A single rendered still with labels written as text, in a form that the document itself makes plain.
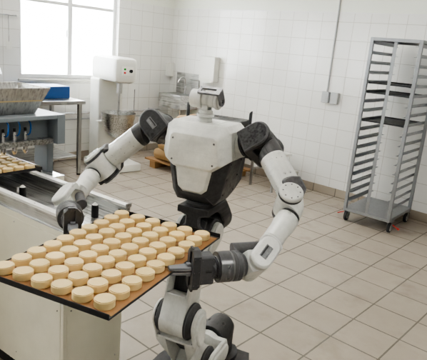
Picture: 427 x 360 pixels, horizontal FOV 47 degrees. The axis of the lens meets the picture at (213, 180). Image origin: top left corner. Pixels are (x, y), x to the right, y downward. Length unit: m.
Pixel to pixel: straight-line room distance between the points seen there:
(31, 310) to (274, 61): 4.84
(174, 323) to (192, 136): 0.71
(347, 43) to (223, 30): 1.87
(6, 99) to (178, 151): 1.13
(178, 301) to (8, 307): 0.95
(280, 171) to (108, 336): 1.24
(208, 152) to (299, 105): 4.58
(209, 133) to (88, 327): 1.08
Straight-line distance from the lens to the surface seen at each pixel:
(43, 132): 2.85
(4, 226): 2.41
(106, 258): 1.38
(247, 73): 6.74
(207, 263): 1.37
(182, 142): 1.78
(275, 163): 1.66
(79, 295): 1.21
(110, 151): 1.98
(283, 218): 1.53
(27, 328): 2.48
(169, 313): 1.94
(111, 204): 2.27
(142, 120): 1.91
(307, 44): 6.24
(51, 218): 2.12
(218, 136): 1.73
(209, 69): 7.02
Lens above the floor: 1.60
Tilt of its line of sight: 15 degrees down
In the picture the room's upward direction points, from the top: 5 degrees clockwise
